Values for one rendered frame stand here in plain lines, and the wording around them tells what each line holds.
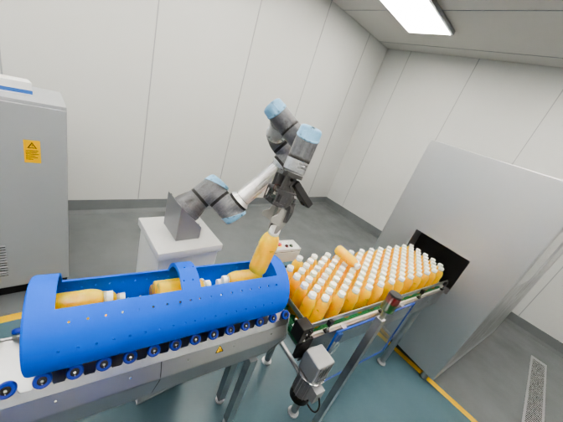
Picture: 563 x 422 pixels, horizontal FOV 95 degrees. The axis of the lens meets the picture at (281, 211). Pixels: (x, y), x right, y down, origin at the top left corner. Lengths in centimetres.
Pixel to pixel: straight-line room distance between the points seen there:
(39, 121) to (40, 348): 151
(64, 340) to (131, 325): 16
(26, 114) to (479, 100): 540
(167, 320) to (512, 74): 531
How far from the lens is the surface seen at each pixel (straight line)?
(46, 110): 218
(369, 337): 153
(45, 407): 122
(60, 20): 340
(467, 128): 534
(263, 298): 115
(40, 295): 100
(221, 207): 131
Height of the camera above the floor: 191
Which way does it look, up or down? 22 degrees down
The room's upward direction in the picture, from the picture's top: 19 degrees clockwise
